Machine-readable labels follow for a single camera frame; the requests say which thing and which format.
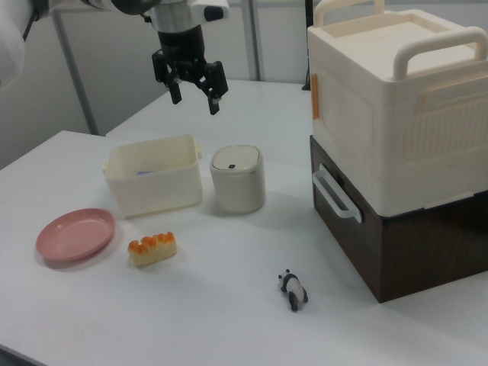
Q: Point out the panda figurine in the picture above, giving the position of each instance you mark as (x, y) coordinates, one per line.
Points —
(293, 287)

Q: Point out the dark brown drawer cabinet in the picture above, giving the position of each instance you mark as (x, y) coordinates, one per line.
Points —
(419, 255)

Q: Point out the cream open storage box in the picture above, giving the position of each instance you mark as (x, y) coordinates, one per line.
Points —
(152, 194)

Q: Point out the pink plate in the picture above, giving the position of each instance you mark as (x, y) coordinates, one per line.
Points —
(72, 236)

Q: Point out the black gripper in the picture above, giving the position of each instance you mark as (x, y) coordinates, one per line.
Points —
(183, 53)

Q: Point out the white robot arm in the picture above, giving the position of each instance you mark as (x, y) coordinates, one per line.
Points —
(173, 15)

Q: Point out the toy bread loaf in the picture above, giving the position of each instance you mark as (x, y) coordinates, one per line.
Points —
(152, 251)

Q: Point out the black camera stand pole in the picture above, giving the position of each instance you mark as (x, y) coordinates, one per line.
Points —
(309, 45)

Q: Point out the cream trash can with lid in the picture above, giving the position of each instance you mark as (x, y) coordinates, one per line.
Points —
(238, 187)

